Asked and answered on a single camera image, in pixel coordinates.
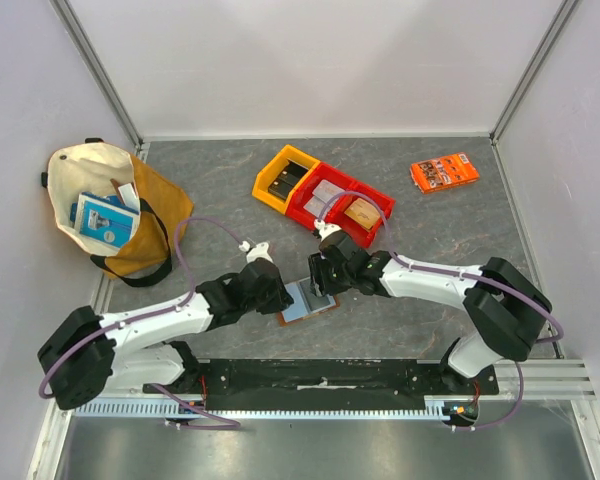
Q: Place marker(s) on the white and tan tote bag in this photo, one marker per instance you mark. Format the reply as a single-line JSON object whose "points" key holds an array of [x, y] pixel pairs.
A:
{"points": [[106, 170]]}

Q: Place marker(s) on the silver card stack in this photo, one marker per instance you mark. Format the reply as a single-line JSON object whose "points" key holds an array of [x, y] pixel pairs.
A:
{"points": [[320, 196]]}

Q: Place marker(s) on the brown leather card holder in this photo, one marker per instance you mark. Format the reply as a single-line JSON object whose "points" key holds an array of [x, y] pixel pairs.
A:
{"points": [[305, 303]]}

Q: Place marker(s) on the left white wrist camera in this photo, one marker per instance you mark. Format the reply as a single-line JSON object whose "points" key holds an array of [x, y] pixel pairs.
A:
{"points": [[255, 252]]}

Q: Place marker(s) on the aluminium frame rail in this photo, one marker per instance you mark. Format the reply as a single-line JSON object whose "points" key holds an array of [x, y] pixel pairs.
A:
{"points": [[535, 380]]}

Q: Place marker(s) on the orange printed box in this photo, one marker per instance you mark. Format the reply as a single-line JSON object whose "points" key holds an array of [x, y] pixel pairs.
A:
{"points": [[443, 173]]}

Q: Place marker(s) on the red bin with gold cards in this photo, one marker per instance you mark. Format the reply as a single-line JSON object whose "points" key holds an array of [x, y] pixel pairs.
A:
{"points": [[335, 214]]}

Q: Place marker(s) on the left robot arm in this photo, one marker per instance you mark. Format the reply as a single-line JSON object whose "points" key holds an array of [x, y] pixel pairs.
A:
{"points": [[88, 352]]}

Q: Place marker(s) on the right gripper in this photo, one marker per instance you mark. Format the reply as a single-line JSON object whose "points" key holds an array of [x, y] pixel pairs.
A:
{"points": [[317, 275]]}

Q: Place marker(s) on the red bin with silver cards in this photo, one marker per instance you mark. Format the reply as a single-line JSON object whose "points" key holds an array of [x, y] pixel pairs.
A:
{"points": [[301, 195]]}

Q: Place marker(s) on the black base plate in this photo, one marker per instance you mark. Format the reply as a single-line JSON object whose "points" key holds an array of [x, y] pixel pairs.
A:
{"points": [[219, 377]]}

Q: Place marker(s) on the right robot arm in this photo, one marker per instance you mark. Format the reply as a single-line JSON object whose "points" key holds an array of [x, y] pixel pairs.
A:
{"points": [[507, 311]]}

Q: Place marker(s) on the blue and white booklet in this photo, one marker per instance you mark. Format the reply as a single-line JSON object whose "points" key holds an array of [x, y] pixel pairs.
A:
{"points": [[105, 221]]}

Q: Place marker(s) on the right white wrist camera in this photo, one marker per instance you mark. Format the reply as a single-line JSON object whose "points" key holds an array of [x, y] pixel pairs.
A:
{"points": [[323, 229]]}

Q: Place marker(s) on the black card stack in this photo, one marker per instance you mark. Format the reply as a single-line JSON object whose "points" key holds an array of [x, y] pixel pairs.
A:
{"points": [[286, 180]]}

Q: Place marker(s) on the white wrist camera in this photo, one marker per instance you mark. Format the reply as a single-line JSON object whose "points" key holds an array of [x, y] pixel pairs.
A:
{"points": [[323, 229], [255, 252]]}

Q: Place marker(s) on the gold card stack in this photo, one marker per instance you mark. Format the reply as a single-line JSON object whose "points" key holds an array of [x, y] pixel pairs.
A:
{"points": [[361, 215]]}

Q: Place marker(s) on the yellow plastic bin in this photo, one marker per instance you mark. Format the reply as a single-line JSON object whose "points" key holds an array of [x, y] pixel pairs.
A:
{"points": [[273, 168]]}

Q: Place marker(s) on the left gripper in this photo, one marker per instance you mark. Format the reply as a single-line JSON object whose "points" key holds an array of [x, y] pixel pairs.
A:
{"points": [[281, 299]]}

